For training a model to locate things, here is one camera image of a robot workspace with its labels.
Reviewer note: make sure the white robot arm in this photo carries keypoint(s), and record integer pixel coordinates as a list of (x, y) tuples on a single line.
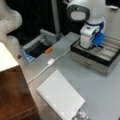
[(92, 14)]

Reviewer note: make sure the black lidded drawer box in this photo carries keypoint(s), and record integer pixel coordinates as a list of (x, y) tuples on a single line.
[(102, 59)]

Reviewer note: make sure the metal binder clips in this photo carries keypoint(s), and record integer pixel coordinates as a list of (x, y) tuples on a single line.
[(82, 115)]

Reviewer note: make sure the grey metal tray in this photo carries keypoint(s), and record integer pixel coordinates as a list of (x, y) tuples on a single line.
[(39, 44)]

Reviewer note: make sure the brown wooden shelf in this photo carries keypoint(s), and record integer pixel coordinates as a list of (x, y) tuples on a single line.
[(16, 102)]

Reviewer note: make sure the orange marker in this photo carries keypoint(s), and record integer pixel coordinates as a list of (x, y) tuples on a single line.
[(48, 50)]

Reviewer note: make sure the white spiral notebook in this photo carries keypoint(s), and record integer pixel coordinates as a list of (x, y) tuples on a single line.
[(60, 95)]

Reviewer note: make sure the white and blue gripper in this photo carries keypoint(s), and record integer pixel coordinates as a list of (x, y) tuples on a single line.
[(91, 35)]

